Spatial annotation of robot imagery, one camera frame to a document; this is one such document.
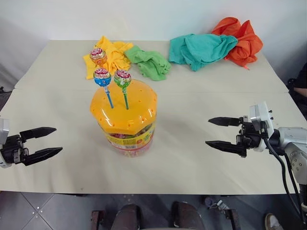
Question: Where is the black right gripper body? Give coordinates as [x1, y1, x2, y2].
[236, 115, 264, 150]

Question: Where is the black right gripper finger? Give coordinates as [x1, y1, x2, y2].
[207, 116, 242, 127]
[205, 140, 248, 158]

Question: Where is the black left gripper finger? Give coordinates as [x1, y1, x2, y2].
[23, 147, 64, 167]
[20, 126, 58, 142]

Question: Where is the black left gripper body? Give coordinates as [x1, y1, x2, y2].
[0, 134, 30, 166]

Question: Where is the blue wrapped lollipop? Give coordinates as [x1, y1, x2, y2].
[93, 67, 114, 109]

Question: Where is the clear plastic jar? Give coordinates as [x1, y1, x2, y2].
[105, 124, 156, 159]

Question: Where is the orange wrapped lollipop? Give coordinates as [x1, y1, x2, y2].
[89, 47, 107, 69]

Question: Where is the green wrapped lollipop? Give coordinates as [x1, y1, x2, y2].
[113, 69, 132, 111]

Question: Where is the blue white crumpled item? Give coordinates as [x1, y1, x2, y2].
[204, 196, 228, 212]

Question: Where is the person in dark clothes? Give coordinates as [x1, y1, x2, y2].
[286, 61, 307, 107]

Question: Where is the teal cloth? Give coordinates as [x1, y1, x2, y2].
[168, 33, 239, 72]

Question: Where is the dark rounded shape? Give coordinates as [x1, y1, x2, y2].
[171, 201, 206, 230]
[111, 203, 142, 230]

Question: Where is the orange cloth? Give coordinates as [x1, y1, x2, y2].
[211, 17, 264, 70]

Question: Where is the white and brown shoe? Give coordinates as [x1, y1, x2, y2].
[264, 212, 285, 230]

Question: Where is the yellow perforated jar lid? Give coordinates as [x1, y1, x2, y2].
[89, 79, 158, 135]

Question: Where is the light green cloth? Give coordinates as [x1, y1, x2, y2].
[123, 44, 172, 81]

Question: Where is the yellow cloth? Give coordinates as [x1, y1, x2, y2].
[83, 35, 134, 81]

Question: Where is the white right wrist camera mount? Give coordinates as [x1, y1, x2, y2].
[249, 101, 275, 153]

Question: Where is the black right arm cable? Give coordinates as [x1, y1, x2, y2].
[262, 137, 307, 225]

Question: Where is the dark red metal bracket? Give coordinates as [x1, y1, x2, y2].
[91, 210, 106, 230]
[224, 209, 239, 230]

